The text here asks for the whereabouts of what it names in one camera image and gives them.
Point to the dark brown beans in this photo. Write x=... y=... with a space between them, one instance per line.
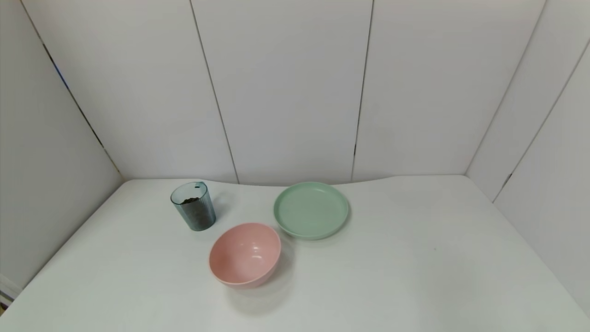
x=190 y=201

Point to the transparent blue ribbed cup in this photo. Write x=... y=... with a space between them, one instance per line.
x=193 y=214

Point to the pink bowl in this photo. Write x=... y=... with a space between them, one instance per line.
x=244 y=253

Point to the green round plate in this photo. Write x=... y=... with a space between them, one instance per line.
x=311 y=210

